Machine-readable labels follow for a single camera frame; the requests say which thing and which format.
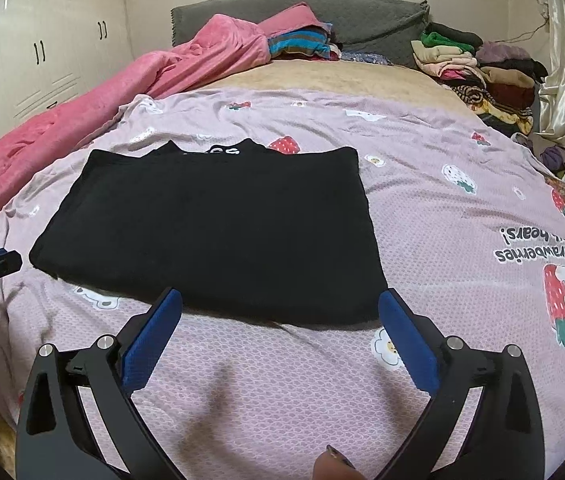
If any dark floral cloth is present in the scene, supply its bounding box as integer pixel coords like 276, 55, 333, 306
339, 51, 393, 67

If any white bag with clothes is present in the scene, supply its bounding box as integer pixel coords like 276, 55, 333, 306
509, 132, 565, 201

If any pile of folded clothes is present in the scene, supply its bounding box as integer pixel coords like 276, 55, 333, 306
409, 22, 550, 136

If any blue striped folded cloth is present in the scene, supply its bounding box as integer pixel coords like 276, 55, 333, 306
267, 27, 343, 61

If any grey quilted headboard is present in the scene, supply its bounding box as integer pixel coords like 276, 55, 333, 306
170, 0, 433, 68

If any person's right hand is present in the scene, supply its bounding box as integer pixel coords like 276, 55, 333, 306
312, 444, 368, 480

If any white wardrobe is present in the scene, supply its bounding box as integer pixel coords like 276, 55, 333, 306
0, 0, 128, 161

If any pink fleece blanket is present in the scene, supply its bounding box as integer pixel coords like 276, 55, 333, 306
0, 14, 270, 253

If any black sweater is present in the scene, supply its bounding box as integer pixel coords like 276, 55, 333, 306
29, 137, 390, 327

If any pink pillow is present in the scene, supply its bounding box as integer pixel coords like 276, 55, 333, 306
257, 2, 335, 43

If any lilac strawberry printed sheet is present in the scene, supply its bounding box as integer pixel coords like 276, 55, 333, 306
0, 85, 565, 480

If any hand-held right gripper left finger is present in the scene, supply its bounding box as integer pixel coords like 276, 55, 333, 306
15, 287, 183, 480

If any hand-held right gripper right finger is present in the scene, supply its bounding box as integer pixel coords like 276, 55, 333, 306
377, 287, 548, 480

